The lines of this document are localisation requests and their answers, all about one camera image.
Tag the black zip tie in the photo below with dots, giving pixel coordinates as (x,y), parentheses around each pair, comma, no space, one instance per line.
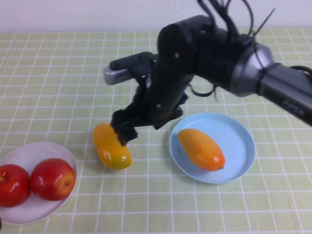
(265,19)

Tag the orange mango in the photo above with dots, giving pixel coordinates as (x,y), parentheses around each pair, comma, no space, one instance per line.
(200,148)

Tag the white round plate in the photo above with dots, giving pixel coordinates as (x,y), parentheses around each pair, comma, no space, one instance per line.
(36,152)

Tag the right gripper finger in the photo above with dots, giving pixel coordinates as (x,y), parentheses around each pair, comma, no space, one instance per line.
(128,136)
(120,119)

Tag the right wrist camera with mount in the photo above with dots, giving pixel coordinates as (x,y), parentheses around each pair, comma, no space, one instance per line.
(122,74)

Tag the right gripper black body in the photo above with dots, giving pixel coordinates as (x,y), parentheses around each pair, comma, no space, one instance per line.
(161,102)

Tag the yellow mango with green tip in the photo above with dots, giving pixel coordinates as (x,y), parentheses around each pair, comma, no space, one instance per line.
(109,152)

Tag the red apple with yellow patch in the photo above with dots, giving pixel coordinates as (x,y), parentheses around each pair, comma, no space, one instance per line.
(51,180)

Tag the light blue round plate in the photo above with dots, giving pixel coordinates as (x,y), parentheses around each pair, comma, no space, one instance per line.
(239,146)

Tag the green checkered tablecloth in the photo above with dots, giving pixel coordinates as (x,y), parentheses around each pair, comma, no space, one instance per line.
(61,85)

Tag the red apple with brown stem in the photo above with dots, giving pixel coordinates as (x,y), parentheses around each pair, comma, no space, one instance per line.
(12,187)

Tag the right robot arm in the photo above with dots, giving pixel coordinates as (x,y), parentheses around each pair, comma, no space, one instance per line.
(248,68)

